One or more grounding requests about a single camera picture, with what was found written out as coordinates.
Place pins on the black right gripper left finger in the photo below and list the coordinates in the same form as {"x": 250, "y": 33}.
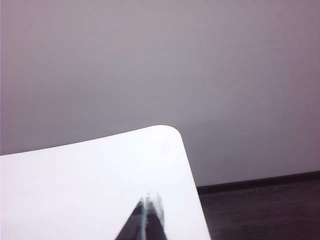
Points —
{"x": 136, "y": 225}

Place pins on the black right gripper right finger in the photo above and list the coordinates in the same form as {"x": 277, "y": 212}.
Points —
{"x": 155, "y": 222}

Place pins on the dark wall baseboard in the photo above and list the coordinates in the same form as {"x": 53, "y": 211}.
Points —
{"x": 275, "y": 178}

